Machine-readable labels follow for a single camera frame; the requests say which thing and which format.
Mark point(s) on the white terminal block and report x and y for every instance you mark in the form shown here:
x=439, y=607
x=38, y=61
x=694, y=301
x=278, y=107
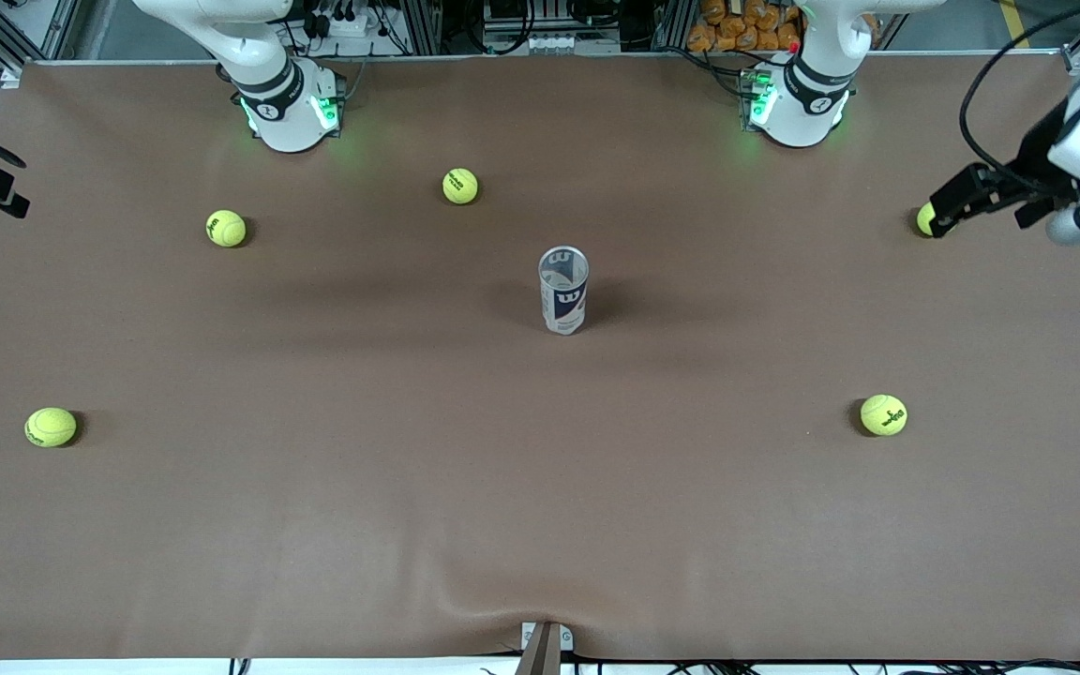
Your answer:
x=549, y=43

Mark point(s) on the white blue tennis ball can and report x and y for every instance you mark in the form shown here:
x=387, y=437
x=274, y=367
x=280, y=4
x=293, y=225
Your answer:
x=563, y=300

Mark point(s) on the grey metal bracket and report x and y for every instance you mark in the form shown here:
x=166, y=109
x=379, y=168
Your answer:
x=566, y=636

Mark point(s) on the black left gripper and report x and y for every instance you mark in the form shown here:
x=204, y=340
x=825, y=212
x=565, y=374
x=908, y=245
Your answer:
x=1039, y=150

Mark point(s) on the orange mesh bag pile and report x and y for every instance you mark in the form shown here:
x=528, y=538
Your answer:
x=746, y=28

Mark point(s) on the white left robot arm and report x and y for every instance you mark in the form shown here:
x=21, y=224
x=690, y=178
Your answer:
x=798, y=117

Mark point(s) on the aluminium frame post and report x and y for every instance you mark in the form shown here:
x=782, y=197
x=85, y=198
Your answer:
x=423, y=28
x=671, y=23

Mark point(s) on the brown angled bar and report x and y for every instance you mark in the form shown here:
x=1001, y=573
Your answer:
x=540, y=656

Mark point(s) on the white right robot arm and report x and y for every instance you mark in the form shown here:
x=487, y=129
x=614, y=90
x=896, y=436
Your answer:
x=287, y=117

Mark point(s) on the yellow-green tennis ball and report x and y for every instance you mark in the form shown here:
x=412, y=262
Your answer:
x=226, y=228
x=883, y=414
x=51, y=427
x=460, y=186
x=923, y=220

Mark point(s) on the white power strip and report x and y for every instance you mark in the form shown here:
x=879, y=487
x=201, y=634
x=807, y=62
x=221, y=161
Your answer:
x=343, y=23

